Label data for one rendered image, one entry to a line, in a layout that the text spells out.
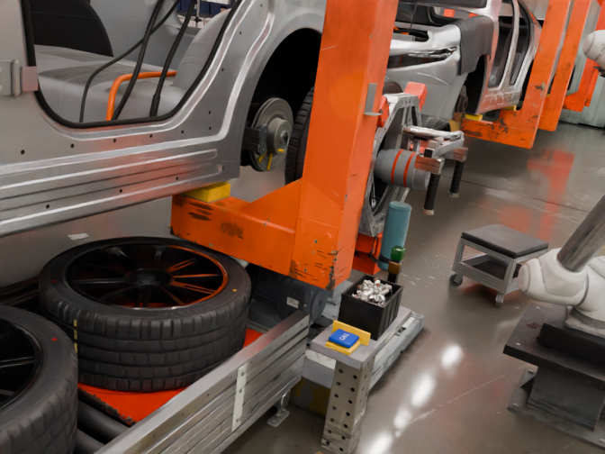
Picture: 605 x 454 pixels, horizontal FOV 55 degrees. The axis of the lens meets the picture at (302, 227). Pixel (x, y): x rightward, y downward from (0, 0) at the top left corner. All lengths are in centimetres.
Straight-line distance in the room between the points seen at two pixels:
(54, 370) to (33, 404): 12
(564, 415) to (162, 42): 323
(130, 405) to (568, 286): 152
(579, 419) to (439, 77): 310
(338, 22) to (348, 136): 33
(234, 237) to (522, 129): 421
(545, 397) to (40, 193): 195
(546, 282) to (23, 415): 172
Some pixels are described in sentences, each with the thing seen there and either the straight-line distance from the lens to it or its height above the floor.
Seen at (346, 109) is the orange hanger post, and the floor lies 110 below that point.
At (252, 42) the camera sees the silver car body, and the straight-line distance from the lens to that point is 218.
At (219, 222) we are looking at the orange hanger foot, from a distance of 207.
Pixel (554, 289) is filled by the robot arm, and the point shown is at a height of 55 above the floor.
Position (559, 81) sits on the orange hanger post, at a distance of 776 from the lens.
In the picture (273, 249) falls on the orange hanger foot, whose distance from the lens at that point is 196.
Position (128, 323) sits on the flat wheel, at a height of 50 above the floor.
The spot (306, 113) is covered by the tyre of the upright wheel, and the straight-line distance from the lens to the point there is 214.
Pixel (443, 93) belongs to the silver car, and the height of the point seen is 96.
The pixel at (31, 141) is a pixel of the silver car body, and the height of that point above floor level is 97.
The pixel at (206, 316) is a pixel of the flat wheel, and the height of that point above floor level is 50.
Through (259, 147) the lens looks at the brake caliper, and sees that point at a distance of 243.
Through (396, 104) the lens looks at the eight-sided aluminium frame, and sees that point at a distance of 216.
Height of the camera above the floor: 132
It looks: 19 degrees down
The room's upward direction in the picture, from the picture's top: 8 degrees clockwise
